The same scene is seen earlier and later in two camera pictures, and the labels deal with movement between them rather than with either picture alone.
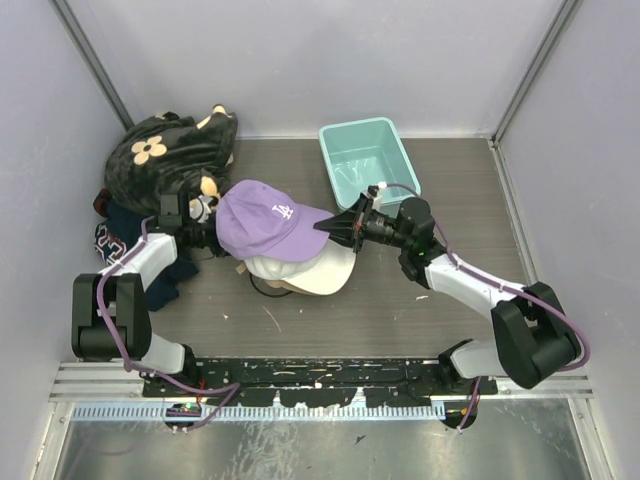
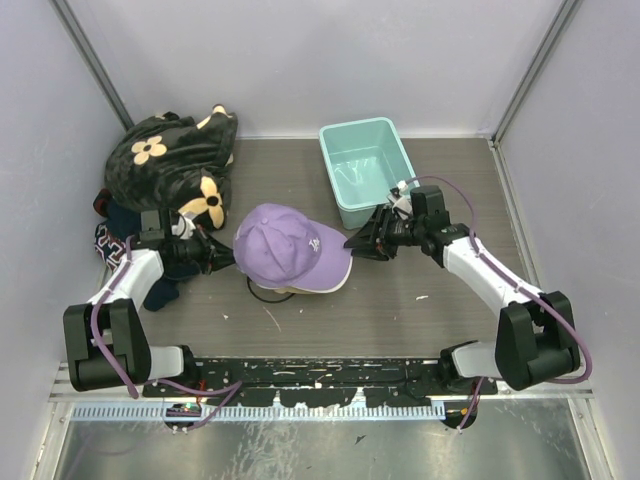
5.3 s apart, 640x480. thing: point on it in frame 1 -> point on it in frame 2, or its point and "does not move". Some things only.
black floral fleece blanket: [169, 154] does not move
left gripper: [218, 249] -> [223, 255]
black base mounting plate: [319, 382] does not move
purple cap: [256, 221] -> [279, 246]
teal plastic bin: [365, 153] does not move
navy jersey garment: [117, 226] does not move
